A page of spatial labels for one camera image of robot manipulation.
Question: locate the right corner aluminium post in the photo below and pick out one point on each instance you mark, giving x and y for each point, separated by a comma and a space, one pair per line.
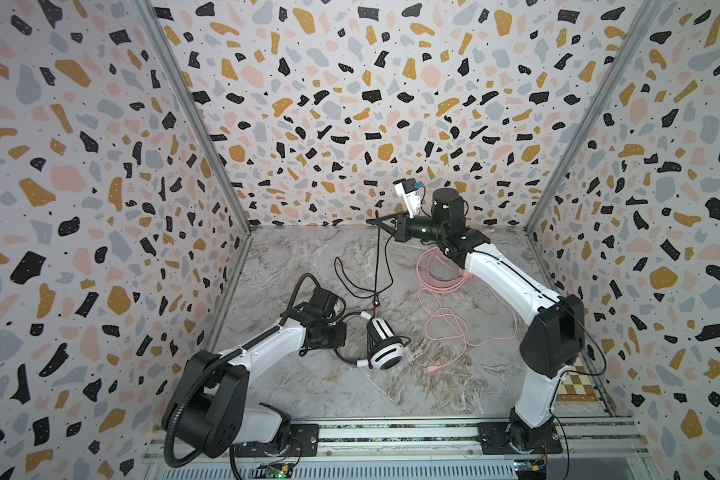
638, 29

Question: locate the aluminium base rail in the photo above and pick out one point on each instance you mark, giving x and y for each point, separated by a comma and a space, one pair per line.
426, 448

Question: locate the white black headphones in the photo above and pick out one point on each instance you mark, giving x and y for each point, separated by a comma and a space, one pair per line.
384, 348

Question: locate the left corner aluminium post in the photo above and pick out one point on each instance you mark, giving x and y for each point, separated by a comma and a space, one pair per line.
162, 51

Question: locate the wooden checkerboard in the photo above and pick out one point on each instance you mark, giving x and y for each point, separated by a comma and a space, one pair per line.
577, 386

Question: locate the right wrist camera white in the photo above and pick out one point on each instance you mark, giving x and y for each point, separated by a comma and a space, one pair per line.
411, 193

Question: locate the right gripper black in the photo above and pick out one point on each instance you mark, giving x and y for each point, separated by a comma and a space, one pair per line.
401, 225

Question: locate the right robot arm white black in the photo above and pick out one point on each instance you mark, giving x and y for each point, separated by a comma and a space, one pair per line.
555, 332

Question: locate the corner aluminium post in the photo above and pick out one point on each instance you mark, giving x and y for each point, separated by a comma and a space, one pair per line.
638, 29
162, 51

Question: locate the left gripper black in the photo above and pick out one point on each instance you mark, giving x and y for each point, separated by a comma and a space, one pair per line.
338, 339

